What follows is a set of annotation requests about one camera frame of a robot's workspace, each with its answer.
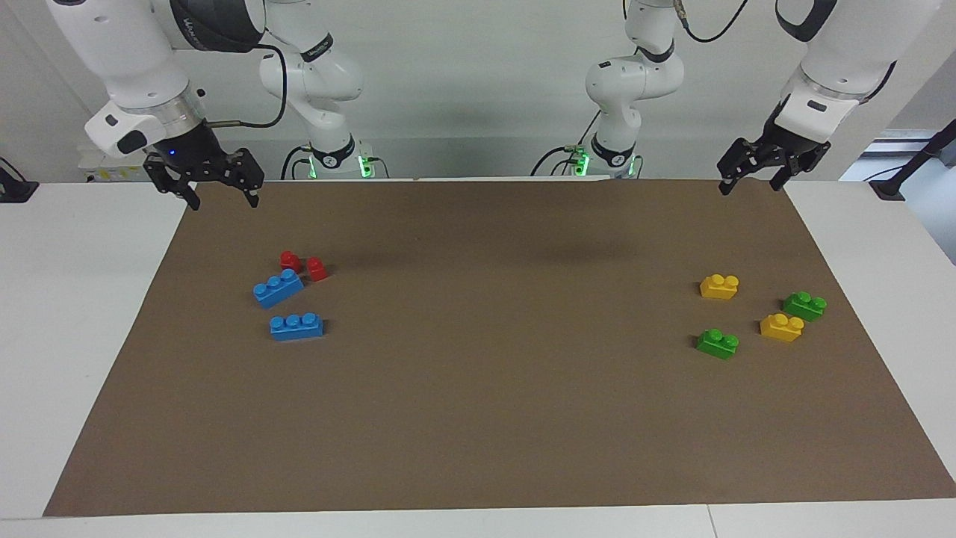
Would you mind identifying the blue three-stud toy block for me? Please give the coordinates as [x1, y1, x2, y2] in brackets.
[269, 312, 326, 343]
[252, 268, 305, 309]

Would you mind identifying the green two-stud toy block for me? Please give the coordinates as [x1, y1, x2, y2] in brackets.
[782, 291, 828, 323]
[696, 329, 741, 361]

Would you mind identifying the yellow two-stud toy block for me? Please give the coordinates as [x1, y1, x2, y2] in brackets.
[699, 273, 740, 300]
[760, 313, 805, 343]

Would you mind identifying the white box with yellow labels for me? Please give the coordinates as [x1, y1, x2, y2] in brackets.
[78, 146, 154, 185]

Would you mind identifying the black stand with pole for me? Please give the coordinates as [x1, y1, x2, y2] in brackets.
[869, 118, 956, 201]

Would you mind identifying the black table clamp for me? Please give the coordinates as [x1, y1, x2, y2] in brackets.
[0, 155, 40, 204]

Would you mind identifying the brown table mat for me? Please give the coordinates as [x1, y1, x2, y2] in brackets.
[43, 178, 956, 518]

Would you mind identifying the black right base cable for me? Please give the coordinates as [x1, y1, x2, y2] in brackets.
[280, 145, 314, 181]

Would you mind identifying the black base cable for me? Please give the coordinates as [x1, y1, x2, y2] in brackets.
[280, 145, 314, 181]
[530, 111, 602, 178]

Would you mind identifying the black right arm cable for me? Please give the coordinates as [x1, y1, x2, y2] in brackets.
[205, 43, 289, 130]

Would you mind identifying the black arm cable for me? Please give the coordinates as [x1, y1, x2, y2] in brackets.
[205, 43, 289, 130]
[674, 0, 749, 44]

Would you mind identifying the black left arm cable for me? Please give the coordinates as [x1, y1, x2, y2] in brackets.
[674, 0, 749, 44]

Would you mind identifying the black left base cable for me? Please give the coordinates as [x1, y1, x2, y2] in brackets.
[530, 111, 602, 178]

